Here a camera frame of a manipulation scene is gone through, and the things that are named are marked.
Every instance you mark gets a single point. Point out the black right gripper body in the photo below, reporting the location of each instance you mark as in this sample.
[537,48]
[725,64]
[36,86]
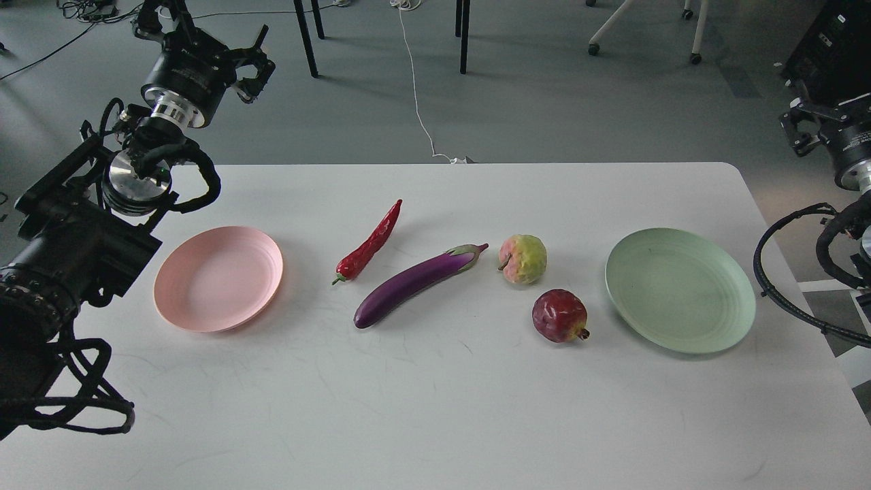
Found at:
[842,130]

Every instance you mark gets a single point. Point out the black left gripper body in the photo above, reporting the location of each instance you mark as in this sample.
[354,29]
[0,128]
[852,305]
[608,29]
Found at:
[195,70]

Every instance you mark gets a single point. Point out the purple eggplant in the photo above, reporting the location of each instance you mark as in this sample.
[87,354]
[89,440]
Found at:
[408,283]

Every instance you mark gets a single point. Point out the red pomegranate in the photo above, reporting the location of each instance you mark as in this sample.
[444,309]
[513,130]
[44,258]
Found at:
[559,316]

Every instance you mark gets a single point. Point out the green pink custard apple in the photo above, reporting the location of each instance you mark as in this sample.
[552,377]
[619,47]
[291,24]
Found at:
[522,259]

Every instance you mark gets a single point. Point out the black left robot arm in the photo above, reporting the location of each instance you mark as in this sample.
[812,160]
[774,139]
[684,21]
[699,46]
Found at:
[88,222]

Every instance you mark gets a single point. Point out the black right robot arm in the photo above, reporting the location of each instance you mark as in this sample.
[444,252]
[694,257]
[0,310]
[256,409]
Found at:
[853,221]

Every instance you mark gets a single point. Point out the black equipment cabinet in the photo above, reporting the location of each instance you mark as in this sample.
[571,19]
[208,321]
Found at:
[831,63]

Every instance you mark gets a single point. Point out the black table leg left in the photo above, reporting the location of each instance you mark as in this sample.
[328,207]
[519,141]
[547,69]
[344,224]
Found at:
[306,37]

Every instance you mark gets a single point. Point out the black table leg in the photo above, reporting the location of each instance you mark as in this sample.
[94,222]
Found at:
[306,37]
[462,27]

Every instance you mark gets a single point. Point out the pink plastic plate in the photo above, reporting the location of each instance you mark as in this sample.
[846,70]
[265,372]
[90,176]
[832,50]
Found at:
[218,280]

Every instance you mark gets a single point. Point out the green plastic plate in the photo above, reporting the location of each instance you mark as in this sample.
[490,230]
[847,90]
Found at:
[680,291]

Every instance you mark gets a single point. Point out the red chili pepper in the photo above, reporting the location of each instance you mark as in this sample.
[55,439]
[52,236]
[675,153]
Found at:
[350,267]

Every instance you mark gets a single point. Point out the white chair base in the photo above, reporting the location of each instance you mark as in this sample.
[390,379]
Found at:
[623,26]

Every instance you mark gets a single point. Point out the black table leg right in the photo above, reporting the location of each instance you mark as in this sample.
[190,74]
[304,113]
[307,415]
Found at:
[462,27]

